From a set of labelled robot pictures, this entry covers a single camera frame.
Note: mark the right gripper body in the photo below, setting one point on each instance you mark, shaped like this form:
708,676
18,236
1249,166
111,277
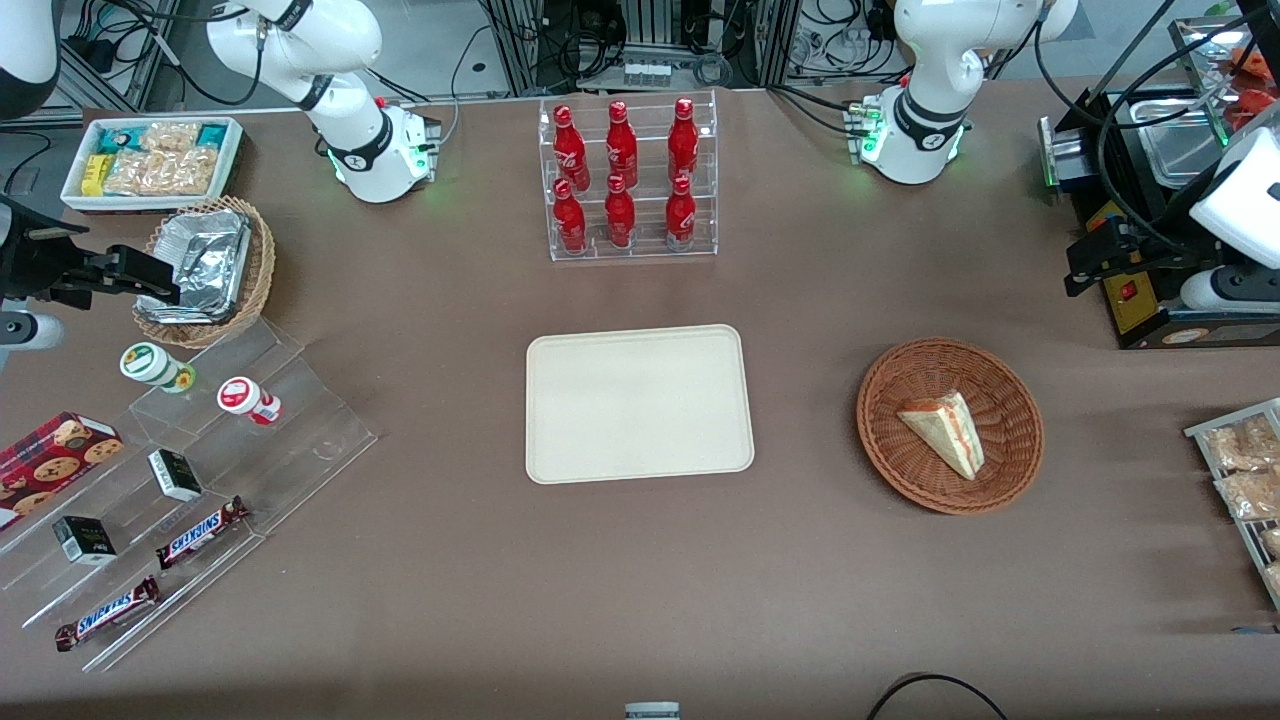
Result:
28,262

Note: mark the triangular sandwich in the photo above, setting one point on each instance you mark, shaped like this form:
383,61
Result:
945,430

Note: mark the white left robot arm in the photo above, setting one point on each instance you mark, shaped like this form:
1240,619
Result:
925,90

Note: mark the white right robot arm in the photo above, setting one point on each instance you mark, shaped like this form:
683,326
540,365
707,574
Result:
350,150

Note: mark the deep tan wicker basket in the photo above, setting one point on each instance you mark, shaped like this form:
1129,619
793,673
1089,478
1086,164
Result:
262,270

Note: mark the tray of wrapped pastries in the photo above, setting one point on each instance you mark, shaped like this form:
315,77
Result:
1205,432

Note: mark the round shallow brown wicker basket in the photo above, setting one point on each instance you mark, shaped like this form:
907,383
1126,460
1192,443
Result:
900,460

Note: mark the cream rectangular tray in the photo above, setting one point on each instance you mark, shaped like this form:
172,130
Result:
640,405

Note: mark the silver foil containers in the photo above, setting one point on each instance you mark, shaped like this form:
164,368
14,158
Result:
205,255

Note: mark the black machine with yellow panel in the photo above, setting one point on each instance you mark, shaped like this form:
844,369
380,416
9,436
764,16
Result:
1150,315

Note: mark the green lid white cup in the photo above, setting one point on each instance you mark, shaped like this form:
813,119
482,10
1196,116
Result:
150,363

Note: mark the silver box with green light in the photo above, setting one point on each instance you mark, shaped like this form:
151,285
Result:
1070,155

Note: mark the yellow snack pack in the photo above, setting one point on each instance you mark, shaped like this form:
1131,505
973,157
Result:
95,175

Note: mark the stainless steel pan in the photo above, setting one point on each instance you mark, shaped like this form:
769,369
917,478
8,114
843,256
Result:
1170,145

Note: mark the large clear snack bag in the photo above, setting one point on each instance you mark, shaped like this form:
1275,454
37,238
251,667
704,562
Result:
160,172

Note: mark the orange fried food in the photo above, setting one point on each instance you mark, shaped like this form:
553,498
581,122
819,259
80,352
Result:
1255,100

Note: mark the teal snack pack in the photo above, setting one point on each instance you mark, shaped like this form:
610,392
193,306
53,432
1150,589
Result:
212,135
117,140

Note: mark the white rectangular snack bin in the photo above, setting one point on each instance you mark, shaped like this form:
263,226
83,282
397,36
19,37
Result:
232,165

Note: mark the small clear snack bag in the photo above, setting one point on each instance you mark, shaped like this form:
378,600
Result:
170,136

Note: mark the red lid white cup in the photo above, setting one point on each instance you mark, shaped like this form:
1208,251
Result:
243,397

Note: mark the glass food display case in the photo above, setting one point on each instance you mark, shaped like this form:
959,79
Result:
1200,60

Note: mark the red tartan cookie box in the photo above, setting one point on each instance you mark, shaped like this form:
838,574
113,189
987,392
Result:
55,460

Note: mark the small black box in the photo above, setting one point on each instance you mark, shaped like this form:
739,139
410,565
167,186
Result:
175,475
85,540

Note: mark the clear bag of fried snacks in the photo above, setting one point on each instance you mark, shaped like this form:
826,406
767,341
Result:
1245,445
1272,543
1250,493

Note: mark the clear acrylic stepped shelf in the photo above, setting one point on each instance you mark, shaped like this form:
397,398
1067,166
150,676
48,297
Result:
300,440

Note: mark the Snickers chocolate bar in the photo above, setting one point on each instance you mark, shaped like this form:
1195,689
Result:
200,533
105,613

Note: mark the red cola bottle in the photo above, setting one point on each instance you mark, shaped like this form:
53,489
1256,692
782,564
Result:
570,155
683,148
620,218
680,218
621,150
570,222

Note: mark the clear acrylic bottle rack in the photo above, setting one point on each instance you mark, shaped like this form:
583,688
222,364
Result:
650,215

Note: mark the white power strip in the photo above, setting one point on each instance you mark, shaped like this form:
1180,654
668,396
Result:
646,74

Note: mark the grey metal object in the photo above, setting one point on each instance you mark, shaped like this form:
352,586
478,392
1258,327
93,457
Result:
652,711

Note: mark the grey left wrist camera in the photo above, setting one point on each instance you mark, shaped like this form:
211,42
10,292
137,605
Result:
1230,290

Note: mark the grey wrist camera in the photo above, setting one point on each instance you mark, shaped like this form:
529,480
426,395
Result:
28,330
1230,290

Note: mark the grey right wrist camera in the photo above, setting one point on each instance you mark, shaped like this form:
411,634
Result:
28,330

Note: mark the aluminium equipment frame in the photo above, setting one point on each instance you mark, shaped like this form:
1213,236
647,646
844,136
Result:
655,25

